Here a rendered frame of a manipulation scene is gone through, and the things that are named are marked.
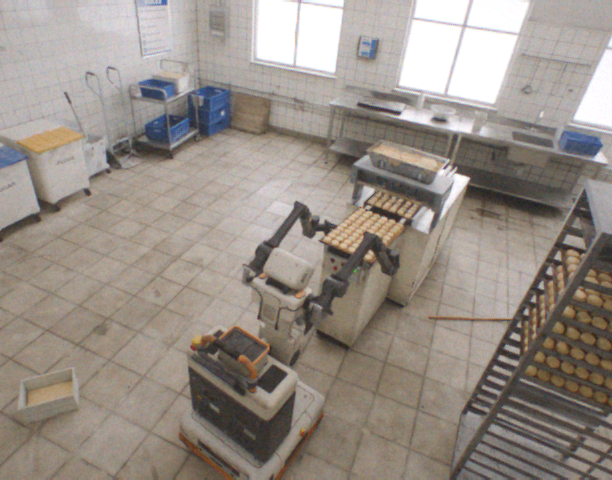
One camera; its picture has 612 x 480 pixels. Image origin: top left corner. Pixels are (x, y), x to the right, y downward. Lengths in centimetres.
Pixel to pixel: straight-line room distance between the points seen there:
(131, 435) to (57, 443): 41
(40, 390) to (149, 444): 82
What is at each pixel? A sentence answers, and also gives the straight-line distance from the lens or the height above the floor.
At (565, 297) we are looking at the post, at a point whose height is 153.
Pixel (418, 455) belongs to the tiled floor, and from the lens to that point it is 294.
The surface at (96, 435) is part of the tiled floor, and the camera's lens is 297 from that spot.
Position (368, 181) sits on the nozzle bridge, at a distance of 331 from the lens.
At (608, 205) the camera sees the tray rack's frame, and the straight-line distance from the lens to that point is 188.
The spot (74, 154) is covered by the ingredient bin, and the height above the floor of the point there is 55.
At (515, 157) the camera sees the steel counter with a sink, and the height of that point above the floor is 67.
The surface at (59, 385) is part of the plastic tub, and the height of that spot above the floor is 6.
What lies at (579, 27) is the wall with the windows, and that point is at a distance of 617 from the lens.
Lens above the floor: 246
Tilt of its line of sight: 35 degrees down
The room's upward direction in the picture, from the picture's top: 6 degrees clockwise
